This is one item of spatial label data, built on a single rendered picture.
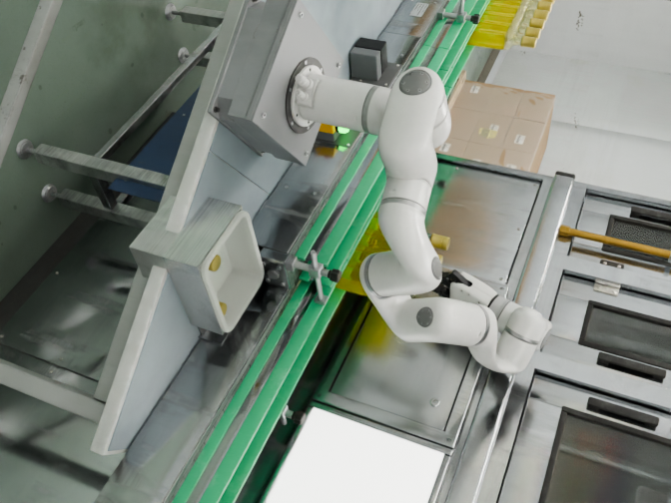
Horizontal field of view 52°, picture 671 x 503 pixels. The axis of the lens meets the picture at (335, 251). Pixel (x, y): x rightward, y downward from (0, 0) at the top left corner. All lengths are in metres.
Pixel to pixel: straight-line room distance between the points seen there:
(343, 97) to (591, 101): 6.24
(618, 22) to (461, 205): 5.93
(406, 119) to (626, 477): 0.89
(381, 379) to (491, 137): 4.27
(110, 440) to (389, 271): 0.61
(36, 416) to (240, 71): 0.97
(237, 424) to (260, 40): 0.75
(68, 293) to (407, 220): 1.13
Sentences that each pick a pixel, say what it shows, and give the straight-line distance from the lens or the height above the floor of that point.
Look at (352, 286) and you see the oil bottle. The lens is 1.63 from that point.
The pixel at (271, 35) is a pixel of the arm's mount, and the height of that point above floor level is 0.83.
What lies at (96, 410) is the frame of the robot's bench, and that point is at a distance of 1.46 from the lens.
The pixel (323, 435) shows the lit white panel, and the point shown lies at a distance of 1.57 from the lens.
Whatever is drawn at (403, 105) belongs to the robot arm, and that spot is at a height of 1.12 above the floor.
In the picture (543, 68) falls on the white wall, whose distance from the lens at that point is 7.91.
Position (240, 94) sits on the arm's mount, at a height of 0.81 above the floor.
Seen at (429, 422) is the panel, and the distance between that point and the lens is 1.58.
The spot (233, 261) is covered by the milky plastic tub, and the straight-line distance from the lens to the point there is 1.52.
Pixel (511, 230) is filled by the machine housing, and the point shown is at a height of 1.27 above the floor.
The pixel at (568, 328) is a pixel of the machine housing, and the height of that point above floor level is 1.48.
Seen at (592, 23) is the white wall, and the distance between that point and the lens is 7.87.
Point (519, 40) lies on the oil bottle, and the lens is 2.40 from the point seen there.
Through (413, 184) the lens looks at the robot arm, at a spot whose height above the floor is 1.16.
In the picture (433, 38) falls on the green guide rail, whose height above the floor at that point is 0.91.
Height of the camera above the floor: 1.47
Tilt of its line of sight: 19 degrees down
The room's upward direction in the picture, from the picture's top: 105 degrees clockwise
